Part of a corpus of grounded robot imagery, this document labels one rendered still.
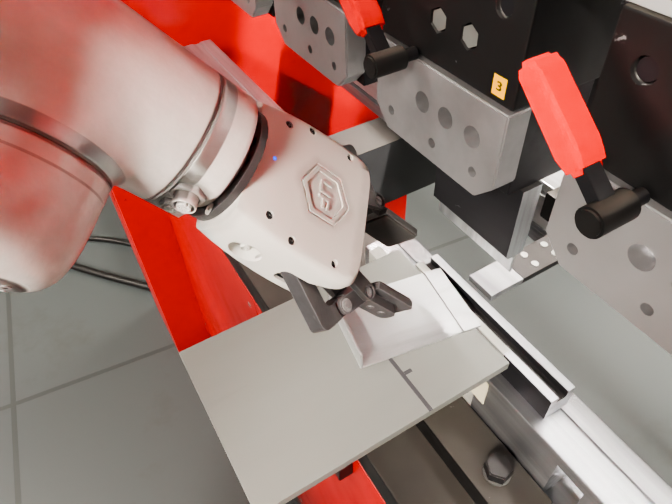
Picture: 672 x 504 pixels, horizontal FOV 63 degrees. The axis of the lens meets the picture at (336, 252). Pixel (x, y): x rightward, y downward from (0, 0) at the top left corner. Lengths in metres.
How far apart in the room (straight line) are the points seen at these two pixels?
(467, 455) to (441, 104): 0.35
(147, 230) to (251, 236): 1.14
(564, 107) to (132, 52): 0.21
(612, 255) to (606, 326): 1.61
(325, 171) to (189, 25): 0.91
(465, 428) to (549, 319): 1.33
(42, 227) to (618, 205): 0.27
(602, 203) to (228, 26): 1.05
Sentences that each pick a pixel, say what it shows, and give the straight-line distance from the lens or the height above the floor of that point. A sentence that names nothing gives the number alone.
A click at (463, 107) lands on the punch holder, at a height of 1.24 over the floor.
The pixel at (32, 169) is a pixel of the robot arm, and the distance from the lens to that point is 0.27.
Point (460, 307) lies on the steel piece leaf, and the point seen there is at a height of 1.00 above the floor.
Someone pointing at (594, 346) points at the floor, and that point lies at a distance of 1.91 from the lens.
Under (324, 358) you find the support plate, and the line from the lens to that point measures 0.54.
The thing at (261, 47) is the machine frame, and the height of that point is 0.90.
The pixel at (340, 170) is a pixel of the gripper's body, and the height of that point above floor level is 1.22.
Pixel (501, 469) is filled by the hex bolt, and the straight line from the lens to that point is 0.59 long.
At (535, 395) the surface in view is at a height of 0.99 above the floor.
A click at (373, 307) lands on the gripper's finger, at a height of 1.14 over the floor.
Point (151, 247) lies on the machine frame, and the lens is 1.48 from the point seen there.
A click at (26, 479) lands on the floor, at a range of 1.80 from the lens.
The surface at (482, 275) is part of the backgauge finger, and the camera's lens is 0.61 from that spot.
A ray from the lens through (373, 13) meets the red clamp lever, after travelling 0.44.
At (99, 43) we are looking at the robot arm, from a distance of 0.28.
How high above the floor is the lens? 1.45
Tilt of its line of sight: 45 degrees down
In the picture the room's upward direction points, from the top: 3 degrees counter-clockwise
